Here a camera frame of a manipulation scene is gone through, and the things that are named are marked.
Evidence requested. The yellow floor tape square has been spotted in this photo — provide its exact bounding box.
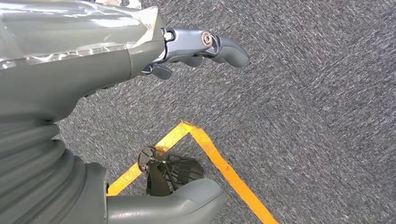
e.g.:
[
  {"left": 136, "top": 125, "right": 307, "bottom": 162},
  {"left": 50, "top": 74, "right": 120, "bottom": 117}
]
[{"left": 106, "top": 120, "right": 279, "bottom": 224}]

